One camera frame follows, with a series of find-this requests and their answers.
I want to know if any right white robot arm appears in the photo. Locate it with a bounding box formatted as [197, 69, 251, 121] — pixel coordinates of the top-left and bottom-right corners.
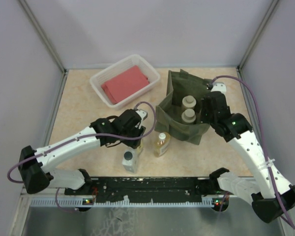
[201, 91, 295, 223]

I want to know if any white plastic basket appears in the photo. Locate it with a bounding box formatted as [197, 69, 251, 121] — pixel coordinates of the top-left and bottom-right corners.
[89, 54, 160, 110]

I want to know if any olive green canvas bag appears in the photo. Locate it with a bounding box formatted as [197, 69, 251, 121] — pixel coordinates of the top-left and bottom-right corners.
[154, 70, 211, 145]

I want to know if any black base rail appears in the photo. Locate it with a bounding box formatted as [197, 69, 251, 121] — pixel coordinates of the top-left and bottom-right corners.
[64, 177, 226, 203]

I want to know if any white slotted cable duct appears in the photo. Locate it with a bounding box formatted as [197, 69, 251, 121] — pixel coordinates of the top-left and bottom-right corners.
[30, 196, 228, 208]

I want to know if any left aluminium frame post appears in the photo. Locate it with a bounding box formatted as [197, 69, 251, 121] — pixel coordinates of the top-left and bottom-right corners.
[17, 0, 67, 73]

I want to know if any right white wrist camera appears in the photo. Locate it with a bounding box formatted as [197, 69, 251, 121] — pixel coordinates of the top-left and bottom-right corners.
[207, 82, 227, 95]

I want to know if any cream bottle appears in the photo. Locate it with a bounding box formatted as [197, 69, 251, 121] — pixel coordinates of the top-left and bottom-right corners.
[181, 95, 197, 110]
[181, 109, 196, 124]

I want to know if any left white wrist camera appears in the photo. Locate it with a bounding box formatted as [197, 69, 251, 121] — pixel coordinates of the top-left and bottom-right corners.
[135, 109, 148, 121]

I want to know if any amber liquid bottle white cap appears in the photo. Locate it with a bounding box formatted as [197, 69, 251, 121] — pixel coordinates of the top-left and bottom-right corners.
[153, 132, 171, 157]

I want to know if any red cloth in basket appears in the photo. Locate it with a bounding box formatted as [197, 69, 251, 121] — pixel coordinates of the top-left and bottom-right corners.
[101, 65, 149, 104]

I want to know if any clear square bottle front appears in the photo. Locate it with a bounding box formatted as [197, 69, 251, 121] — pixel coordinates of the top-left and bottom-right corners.
[122, 148, 140, 174]

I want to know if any right aluminium frame post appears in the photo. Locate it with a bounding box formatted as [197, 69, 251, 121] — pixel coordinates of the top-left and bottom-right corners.
[237, 0, 281, 71]

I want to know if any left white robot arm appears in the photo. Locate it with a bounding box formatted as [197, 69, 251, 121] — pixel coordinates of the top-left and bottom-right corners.
[18, 109, 148, 195]

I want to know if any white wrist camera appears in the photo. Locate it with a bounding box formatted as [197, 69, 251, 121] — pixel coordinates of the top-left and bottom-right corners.
[135, 109, 148, 121]
[207, 82, 227, 95]

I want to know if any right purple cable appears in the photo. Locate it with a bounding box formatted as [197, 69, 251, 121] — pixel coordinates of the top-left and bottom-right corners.
[206, 75, 295, 230]

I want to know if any clear square bottle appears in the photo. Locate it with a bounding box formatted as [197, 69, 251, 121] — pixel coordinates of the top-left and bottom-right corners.
[122, 148, 140, 174]
[136, 140, 144, 155]

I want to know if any aluminium frame post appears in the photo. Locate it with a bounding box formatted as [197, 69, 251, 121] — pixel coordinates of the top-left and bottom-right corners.
[17, 0, 67, 73]
[237, 0, 281, 71]

